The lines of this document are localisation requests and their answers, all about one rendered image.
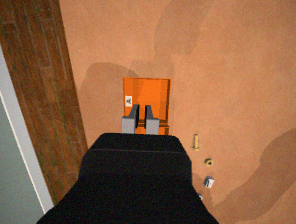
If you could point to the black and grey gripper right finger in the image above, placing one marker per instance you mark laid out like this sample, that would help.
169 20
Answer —
151 124

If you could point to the tan bolt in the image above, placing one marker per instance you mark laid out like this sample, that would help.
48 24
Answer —
195 147

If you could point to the brass hex nut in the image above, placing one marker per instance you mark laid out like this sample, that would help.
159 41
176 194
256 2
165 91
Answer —
209 162

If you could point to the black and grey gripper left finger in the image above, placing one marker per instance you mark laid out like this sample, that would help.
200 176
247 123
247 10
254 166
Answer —
129 123

